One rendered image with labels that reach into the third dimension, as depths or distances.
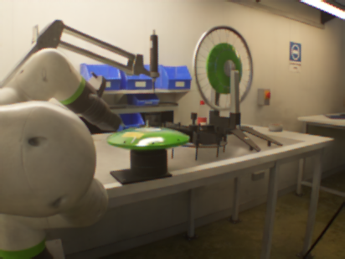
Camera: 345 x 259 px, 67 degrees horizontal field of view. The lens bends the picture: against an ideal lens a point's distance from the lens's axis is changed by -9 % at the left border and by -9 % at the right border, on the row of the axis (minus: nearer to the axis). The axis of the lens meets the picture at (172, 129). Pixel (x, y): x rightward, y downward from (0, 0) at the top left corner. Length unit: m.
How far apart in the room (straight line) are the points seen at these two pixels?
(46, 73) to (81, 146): 0.42
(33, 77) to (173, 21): 1.67
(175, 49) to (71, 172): 1.99
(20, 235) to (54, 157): 0.47
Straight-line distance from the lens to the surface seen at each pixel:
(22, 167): 0.27
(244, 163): 1.35
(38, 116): 0.28
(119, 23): 2.03
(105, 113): 0.83
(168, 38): 2.20
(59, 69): 0.69
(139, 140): 0.96
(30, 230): 0.72
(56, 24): 1.01
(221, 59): 1.69
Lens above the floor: 1.26
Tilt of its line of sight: 9 degrees down
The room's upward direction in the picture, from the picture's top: straight up
